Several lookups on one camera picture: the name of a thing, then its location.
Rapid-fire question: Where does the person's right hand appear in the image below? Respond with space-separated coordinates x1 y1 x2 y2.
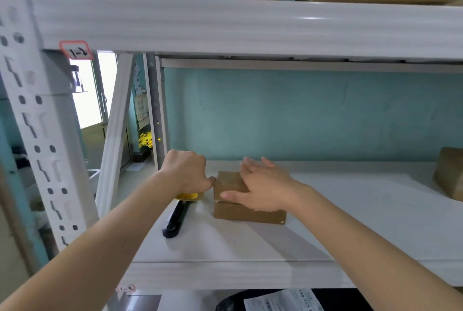
219 156 309 214

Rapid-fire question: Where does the person's left hand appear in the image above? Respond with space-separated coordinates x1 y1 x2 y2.
159 149 216 196

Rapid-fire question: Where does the small brown cardboard box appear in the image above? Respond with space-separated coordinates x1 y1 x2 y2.
213 171 287 225

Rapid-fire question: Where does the person's left forearm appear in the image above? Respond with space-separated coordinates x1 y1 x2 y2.
0 171 182 311

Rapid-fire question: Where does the person's right forearm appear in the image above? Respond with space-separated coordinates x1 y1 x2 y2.
289 182 463 311

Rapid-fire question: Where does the white shipping label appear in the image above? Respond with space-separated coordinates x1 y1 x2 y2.
243 288 325 311

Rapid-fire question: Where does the white metal shelving rack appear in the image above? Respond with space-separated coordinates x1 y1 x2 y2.
0 0 463 311

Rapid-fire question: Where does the black plastic parcel bag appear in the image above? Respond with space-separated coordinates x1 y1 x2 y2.
215 288 463 311

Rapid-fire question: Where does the plain brown cardboard box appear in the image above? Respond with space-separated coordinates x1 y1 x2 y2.
433 147 463 202

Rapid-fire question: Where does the paper notice on wall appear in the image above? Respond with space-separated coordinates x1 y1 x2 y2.
133 93 150 124

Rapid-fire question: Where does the window with metal frame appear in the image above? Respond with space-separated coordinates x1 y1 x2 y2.
41 0 119 131

